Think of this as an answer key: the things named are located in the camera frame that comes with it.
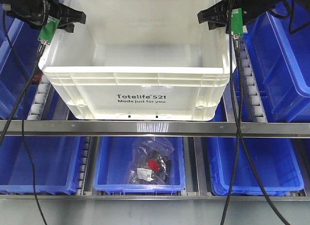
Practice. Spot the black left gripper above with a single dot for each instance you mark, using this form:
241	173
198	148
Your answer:
36	12

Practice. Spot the steel lower shelf rail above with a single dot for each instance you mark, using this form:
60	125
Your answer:
153	197

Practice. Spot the lower right steel divider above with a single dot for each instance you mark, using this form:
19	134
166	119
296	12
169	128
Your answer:
200	168

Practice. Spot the left upper roller track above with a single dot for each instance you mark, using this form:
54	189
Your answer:
41	98

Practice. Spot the green circuit board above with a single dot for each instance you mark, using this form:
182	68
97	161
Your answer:
237	23
47	32

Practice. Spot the lower left roller track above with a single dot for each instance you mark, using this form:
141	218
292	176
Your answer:
84	166

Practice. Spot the blue bin lower middle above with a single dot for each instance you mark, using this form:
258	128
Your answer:
114	155

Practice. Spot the green right circuit board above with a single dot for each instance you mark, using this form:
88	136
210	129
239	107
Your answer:
237	23

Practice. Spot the blue bin upper left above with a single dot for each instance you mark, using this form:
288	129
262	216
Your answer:
18	47

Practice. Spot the clear bag of parts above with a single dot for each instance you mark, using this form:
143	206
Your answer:
151	161

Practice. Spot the blue bin lower left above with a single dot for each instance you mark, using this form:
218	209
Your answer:
41	164

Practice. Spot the green left circuit board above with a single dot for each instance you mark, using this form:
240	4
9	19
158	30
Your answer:
47	32

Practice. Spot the roller track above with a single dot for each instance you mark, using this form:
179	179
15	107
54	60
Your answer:
84	166
249	95
41	98

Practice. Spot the blue bin upper right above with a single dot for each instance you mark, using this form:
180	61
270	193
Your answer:
281	64

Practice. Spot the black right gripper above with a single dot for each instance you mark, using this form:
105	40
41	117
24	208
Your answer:
216	15

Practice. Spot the right upper roller track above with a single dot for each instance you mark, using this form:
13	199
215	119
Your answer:
249	95

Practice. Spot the blue bin lower right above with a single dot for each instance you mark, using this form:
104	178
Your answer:
274	160

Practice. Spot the white plastic tote box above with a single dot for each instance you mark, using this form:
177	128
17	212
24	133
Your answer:
139	60

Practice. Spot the blue bin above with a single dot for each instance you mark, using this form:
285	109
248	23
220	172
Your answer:
18	47
274	160
281	64
41	164
114	155

